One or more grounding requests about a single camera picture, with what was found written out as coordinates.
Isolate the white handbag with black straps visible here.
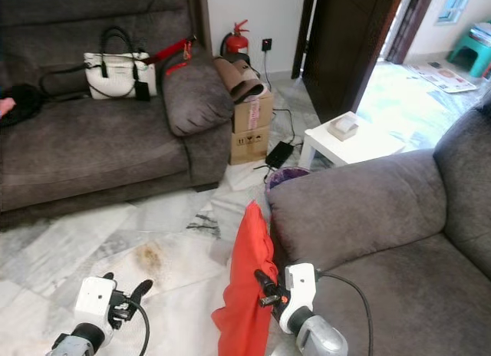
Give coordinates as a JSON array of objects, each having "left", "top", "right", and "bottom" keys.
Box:
[{"left": 38, "top": 26, "right": 158, "bottom": 102}]

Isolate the red pillow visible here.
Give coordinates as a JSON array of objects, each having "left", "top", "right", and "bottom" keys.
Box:
[{"left": 211, "top": 201, "right": 279, "bottom": 356}]

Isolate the beige tissue box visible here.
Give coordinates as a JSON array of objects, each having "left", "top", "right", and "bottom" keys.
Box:
[{"left": 328, "top": 112, "right": 360, "bottom": 140}]

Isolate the red fire extinguisher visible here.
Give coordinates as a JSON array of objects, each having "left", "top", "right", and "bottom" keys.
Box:
[{"left": 222, "top": 20, "right": 250, "bottom": 58}]

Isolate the printed floor mat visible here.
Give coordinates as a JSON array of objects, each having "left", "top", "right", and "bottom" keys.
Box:
[{"left": 407, "top": 61, "right": 478, "bottom": 94}]

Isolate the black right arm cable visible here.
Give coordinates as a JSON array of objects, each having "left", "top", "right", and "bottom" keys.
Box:
[{"left": 315, "top": 273, "right": 374, "bottom": 356}]

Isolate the dark wooden door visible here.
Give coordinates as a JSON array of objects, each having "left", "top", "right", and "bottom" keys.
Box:
[{"left": 303, "top": 0, "right": 407, "bottom": 123}]

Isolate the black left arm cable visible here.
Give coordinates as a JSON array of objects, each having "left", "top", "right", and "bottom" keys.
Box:
[{"left": 127, "top": 298, "right": 150, "bottom": 356}]

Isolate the red strap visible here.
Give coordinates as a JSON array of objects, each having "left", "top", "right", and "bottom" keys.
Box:
[{"left": 150, "top": 38, "right": 195, "bottom": 74}]

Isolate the brown cardboard box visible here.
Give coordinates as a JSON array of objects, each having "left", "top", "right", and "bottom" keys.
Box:
[{"left": 230, "top": 91, "right": 275, "bottom": 165}]

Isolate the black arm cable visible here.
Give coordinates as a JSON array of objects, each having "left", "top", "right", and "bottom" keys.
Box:
[
  {"left": 127, "top": 298, "right": 150, "bottom": 356},
  {"left": 315, "top": 273, "right": 374, "bottom": 356}
]

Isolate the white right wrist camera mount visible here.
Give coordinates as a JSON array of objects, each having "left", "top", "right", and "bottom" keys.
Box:
[{"left": 280, "top": 263, "right": 318, "bottom": 334}]

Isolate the black power adapter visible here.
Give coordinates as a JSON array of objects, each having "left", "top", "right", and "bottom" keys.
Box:
[{"left": 265, "top": 141, "right": 294, "bottom": 169}]

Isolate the blue glass window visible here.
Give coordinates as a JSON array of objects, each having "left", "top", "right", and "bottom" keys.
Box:
[{"left": 437, "top": 0, "right": 475, "bottom": 25}]

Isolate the rolled brown mat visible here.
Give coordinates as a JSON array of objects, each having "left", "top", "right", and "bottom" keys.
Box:
[{"left": 213, "top": 55, "right": 265, "bottom": 104}]

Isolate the green plastic stool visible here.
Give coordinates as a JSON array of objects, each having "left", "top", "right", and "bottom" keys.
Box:
[{"left": 447, "top": 22, "right": 491, "bottom": 77}]

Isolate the white side table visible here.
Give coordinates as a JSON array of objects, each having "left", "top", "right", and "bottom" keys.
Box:
[{"left": 298, "top": 110, "right": 406, "bottom": 169}]

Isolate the large grey sofa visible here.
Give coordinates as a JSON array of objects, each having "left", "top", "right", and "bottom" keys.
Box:
[{"left": 0, "top": 0, "right": 235, "bottom": 230}]

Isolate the dark grey two-seat sofa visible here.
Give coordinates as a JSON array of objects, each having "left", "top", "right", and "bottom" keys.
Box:
[{"left": 265, "top": 87, "right": 491, "bottom": 356}]

